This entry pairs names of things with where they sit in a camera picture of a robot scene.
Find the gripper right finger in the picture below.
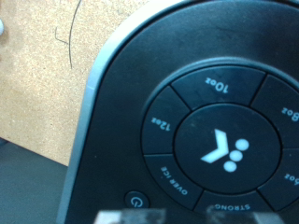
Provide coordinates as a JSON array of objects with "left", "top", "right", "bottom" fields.
[{"left": 205, "top": 206, "right": 286, "bottom": 224}]

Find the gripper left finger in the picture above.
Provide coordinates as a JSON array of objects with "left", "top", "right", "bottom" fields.
[{"left": 93, "top": 208, "right": 167, "bottom": 224}]

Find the black Keurig coffee machine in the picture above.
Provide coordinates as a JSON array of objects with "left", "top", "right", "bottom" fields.
[{"left": 55, "top": 0, "right": 299, "bottom": 224}]

